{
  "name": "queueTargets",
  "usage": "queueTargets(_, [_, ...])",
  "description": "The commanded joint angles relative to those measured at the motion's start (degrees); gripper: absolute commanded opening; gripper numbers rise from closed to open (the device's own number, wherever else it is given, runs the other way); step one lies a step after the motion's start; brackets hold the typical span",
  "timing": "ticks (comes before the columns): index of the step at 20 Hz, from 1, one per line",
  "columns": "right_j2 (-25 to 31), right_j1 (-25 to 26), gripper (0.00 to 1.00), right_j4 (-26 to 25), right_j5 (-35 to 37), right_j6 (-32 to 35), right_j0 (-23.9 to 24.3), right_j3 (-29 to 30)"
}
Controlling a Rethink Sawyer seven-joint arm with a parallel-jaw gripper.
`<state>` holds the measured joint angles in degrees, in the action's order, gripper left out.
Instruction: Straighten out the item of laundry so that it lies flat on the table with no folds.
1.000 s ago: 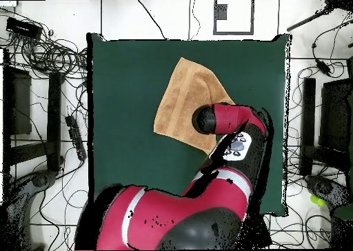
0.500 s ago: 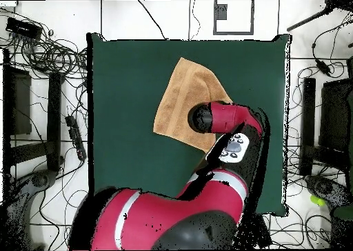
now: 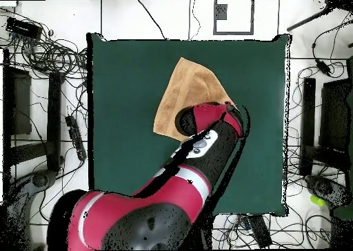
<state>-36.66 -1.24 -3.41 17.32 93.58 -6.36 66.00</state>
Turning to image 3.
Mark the yellow-green ball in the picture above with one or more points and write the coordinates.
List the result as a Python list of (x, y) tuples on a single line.
[(317, 200)]

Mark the orange terry towel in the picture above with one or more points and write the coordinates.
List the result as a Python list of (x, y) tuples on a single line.
[(190, 88)]

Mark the dark green table cloth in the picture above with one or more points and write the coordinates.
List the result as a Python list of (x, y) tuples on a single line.
[(124, 69)]

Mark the black rectangular floor box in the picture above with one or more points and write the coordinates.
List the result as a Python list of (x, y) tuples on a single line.
[(260, 231)]

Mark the black metal frame stand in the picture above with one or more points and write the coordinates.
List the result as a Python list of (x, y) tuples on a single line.
[(336, 115), (53, 118)]

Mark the black power strip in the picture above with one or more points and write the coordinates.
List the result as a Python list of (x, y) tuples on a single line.
[(75, 136)]

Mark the black tripod pole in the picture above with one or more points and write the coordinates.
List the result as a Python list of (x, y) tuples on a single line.
[(309, 20)]

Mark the grey square floor frame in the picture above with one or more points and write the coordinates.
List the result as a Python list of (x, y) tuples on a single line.
[(215, 16)]

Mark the dark green floor object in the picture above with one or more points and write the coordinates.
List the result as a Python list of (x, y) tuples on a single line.
[(343, 213)]

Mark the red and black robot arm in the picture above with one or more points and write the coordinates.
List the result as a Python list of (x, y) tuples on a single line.
[(165, 207)]

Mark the black power adapter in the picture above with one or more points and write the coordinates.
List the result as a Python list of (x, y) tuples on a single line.
[(323, 67)]

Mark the black network switch box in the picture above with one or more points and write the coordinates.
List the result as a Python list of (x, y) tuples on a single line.
[(23, 27)]

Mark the grey black chair base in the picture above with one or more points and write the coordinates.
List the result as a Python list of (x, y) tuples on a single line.
[(322, 187), (38, 180)]

